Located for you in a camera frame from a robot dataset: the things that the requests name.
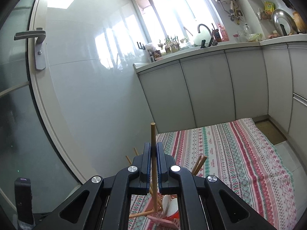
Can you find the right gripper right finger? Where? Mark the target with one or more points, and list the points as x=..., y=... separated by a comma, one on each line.
x=167, y=184

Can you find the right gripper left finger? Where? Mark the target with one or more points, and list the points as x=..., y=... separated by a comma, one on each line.
x=143, y=163

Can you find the white rice paddle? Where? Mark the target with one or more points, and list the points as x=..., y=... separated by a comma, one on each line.
x=169, y=206

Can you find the white kitchen cabinets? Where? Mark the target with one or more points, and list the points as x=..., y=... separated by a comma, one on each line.
x=228, y=82

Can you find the kitchen window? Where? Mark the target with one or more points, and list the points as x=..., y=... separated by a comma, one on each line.
x=168, y=19

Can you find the pink perforated utensil basket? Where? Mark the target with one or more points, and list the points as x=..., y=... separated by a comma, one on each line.
x=159, y=220

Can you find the patterned striped tablecloth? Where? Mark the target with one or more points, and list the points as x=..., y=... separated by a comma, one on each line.
x=241, y=156

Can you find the glass sliding door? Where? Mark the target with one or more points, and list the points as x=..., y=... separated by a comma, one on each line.
x=26, y=148

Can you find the black device on floor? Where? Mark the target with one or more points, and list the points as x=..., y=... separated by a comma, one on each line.
x=23, y=201

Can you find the black curved faucet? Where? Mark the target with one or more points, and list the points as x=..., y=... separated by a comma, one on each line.
x=205, y=37

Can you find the steel pot lid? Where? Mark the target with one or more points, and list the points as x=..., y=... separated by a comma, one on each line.
x=283, y=23

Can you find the grey door handle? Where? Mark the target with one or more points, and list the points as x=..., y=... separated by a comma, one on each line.
x=39, y=36

